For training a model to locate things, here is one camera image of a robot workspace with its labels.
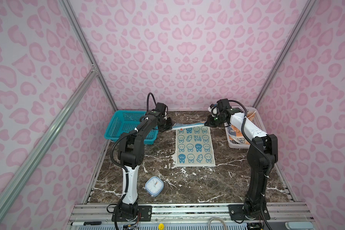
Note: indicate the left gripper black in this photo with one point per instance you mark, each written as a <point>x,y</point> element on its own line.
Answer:
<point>169,123</point>

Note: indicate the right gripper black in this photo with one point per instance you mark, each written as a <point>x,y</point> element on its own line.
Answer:
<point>211,122</point>

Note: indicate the white plastic basket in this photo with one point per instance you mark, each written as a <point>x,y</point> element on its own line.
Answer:
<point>257,121</point>

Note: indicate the blue bunny pattern towel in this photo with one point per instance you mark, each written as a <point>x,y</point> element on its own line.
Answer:
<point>193,146</point>

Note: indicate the teal plastic basket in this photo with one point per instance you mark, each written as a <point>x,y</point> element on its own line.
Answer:
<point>123,121</point>

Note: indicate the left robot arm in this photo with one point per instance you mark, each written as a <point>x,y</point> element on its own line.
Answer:
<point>128,153</point>

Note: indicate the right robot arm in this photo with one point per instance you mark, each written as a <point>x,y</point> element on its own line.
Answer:
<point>261,156</point>

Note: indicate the orange white towel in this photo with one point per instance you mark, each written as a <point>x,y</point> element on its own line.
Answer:
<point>241,128</point>

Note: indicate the light blue alarm clock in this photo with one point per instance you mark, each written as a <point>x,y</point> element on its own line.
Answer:
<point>154,186</point>

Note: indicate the yellow cap object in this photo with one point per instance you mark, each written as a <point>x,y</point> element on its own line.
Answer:
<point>161,226</point>

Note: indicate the white grey device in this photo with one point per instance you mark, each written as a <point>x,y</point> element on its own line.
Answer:
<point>299,225</point>

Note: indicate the black white marker pen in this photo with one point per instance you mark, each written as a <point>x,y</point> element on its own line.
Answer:
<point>86,223</point>

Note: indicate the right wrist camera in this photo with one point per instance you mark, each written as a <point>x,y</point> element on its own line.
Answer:
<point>219,106</point>

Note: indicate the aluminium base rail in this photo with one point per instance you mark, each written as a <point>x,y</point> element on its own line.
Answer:
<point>196,216</point>

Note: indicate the right aluminium corner post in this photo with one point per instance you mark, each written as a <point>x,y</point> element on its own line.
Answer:
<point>290,41</point>

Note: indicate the aluminium corner frame post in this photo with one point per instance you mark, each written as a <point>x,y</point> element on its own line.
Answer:
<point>75,25</point>

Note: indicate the diagonal aluminium frame bar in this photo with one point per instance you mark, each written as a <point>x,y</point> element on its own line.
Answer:
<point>23,174</point>

